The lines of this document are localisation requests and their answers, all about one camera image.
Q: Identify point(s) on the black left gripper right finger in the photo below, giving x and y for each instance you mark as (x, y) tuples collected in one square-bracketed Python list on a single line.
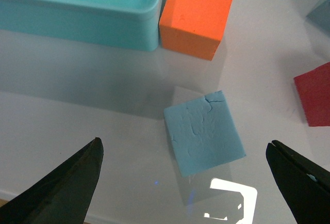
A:
[(303, 184)]

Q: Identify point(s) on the orange foam cube near bin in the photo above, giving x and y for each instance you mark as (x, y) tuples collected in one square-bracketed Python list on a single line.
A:
[(194, 27)]

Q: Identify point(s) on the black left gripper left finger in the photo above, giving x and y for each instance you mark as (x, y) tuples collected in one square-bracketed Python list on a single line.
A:
[(62, 196)]

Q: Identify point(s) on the teal plastic bin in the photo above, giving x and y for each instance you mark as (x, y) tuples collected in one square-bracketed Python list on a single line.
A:
[(130, 24)]

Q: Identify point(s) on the light blue foam cube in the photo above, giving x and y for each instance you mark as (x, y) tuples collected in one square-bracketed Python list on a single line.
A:
[(319, 15), (203, 134)]

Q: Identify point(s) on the red foam cube centre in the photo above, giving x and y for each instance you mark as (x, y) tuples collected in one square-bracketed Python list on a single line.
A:
[(313, 90)]

